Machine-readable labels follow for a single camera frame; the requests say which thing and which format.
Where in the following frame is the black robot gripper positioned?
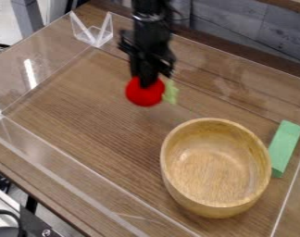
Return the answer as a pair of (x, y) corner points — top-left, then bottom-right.
(118, 15), (175, 88)

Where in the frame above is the red plush tomato fruit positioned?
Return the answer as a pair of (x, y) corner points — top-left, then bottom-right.
(124, 77), (179, 107)

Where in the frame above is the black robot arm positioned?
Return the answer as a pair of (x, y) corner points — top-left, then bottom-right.
(118, 0), (175, 89)

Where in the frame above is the grey table leg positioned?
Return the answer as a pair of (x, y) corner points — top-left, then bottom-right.
(10, 0), (43, 38)

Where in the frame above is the wooden bowl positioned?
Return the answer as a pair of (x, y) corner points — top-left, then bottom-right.
(159, 118), (271, 218)

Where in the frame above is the green rectangular block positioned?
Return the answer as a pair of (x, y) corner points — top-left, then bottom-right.
(267, 120), (300, 179)

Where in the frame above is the black metal clamp bracket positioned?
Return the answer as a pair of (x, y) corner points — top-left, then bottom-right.
(20, 206), (63, 237)

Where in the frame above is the black cable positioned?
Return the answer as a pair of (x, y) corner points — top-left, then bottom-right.
(0, 209), (26, 237)

